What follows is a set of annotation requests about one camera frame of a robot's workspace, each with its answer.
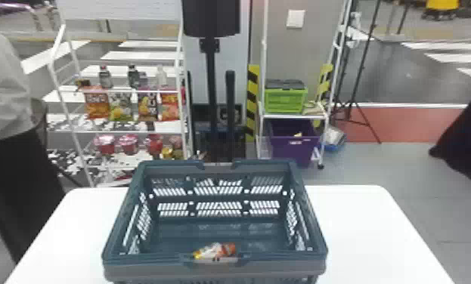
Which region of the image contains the purple crate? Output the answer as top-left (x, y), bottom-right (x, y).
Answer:
top-left (267, 118), bottom-right (322, 168)

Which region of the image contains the green crate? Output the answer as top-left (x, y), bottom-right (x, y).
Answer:
top-left (263, 79), bottom-right (309, 115)

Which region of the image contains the red snack packet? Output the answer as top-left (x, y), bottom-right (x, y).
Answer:
top-left (160, 91), bottom-right (180, 122)

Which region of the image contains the white shelf trolley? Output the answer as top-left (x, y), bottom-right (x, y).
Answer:
top-left (256, 0), bottom-right (332, 170)

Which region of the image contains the blue basket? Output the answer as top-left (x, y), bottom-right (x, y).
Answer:
top-left (101, 159), bottom-right (329, 284)

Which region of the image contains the black yellow snack packet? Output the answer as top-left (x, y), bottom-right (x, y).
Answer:
top-left (137, 92), bottom-right (159, 122)

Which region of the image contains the orange snack packet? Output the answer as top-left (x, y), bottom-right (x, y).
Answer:
top-left (82, 85), bottom-right (110, 119)
top-left (193, 242), bottom-right (237, 262)

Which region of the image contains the green snack packet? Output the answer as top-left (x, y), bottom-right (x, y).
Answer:
top-left (108, 91), bottom-right (134, 122)

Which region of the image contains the dark bottle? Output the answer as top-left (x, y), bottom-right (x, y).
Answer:
top-left (127, 63), bottom-right (141, 89)

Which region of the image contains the clear bottle red label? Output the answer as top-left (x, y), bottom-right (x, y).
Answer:
top-left (98, 64), bottom-right (113, 89)

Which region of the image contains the black tripod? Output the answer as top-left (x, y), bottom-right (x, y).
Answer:
top-left (331, 0), bottom-right (383, 144)

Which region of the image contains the person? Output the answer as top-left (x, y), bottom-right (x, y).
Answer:
top-left (0, 20), bottom-right (67, 264)

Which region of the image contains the yellow black striped post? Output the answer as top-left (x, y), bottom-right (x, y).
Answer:
top-left (245, 63), bottom-right (261, 138)

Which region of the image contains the white wire rack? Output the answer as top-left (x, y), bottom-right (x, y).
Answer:
top-left (20, 23), bottom-right (194, 188)

